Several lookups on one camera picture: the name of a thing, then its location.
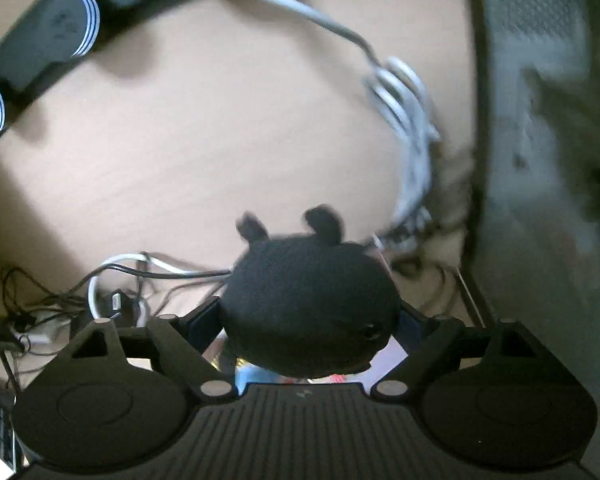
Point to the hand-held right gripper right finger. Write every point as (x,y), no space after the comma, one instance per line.
(415,327)

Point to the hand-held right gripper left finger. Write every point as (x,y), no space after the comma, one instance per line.
(205,322)

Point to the black plush toy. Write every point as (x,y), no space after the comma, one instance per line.
(305,305)

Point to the wooden desktop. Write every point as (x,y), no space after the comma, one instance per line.
(190,292)

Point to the black computer case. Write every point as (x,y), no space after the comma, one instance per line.
(545,160)

